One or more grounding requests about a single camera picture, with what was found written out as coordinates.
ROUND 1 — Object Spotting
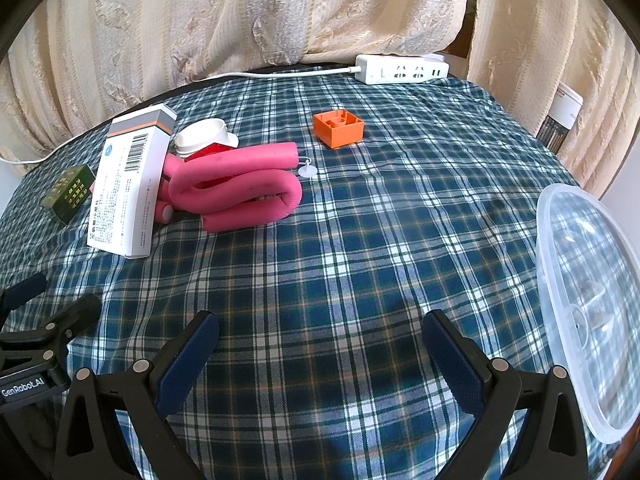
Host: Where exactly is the dark green printed box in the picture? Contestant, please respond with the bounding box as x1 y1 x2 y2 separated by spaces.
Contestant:
40 165 96 224

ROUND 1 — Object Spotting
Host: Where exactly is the red toy brick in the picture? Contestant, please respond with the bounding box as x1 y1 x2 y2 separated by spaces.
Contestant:
186 143 234 162

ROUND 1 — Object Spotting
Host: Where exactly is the short pink foam roller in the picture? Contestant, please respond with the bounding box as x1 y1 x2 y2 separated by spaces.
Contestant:
154 153 186 224

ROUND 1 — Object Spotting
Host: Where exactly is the white medicine box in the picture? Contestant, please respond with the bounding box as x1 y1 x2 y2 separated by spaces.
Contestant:
87 104 177 259

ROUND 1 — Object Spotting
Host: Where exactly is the white tower heater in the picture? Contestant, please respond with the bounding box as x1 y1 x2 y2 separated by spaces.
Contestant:
536 82 584 154

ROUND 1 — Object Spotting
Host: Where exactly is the long pink foam roller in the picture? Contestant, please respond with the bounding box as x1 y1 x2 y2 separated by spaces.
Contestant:
169 142 303 233

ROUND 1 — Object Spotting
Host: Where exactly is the blue plaid tablecloth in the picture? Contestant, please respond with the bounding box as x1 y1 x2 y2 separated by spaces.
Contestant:
0 65 626 480

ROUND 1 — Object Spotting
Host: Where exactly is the clear plastic bowl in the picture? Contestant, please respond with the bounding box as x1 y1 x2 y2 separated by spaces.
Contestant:
536 183 639 444

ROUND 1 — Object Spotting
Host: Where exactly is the white plastic cap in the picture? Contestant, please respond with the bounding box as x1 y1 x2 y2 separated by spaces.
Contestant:
174 118 239 158

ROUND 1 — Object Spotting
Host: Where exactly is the white power strip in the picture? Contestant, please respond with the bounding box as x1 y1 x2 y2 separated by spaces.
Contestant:
355 54 449 84

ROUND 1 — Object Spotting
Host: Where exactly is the cream patterned curtain left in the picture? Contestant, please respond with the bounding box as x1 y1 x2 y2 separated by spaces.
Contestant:
1 0 466 174

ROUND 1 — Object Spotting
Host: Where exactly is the small white suction disc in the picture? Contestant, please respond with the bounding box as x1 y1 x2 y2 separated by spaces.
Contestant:
297 157 318 179

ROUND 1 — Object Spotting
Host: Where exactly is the orange toy brick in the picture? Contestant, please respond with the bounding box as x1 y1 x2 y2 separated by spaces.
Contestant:
312 110 364 150

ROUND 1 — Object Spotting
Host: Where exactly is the cream curtain right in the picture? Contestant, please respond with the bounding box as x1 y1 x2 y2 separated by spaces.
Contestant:
468 0 639 197

